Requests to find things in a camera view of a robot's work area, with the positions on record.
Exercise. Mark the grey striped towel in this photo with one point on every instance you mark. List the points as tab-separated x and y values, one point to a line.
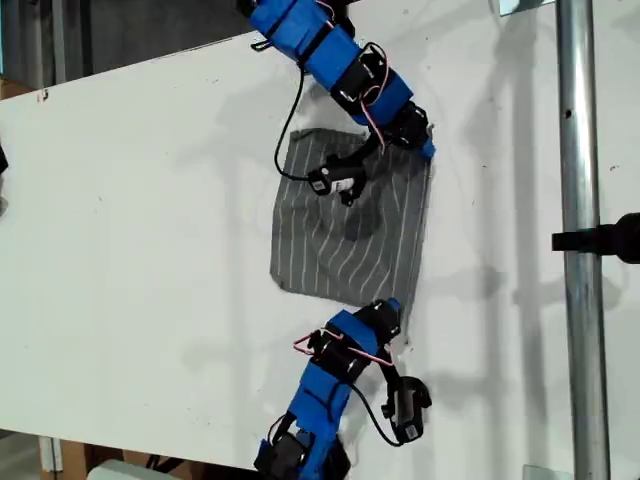
320	250

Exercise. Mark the black clamp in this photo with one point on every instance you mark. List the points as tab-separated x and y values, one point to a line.
595	240

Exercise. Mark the white box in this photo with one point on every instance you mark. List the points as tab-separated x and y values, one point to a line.
120	471

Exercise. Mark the white table leg bar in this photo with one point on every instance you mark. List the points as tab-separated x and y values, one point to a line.
51	454

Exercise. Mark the short black camera stalk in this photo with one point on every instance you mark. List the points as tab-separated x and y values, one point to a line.
390	367
367	150

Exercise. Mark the black grey camera box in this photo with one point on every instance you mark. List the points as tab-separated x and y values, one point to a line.
335	182

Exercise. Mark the steel post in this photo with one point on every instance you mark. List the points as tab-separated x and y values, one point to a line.
580	300

